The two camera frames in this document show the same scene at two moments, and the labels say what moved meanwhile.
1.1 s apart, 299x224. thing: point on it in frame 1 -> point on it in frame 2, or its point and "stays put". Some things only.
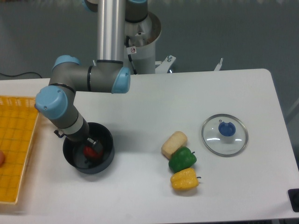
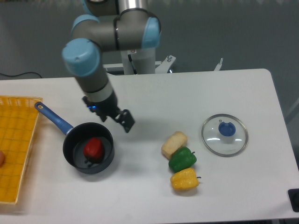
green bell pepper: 182,158 stays put
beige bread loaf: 176,141 stays put
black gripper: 82,135 -> 109,107
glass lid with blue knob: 224,135 stays put
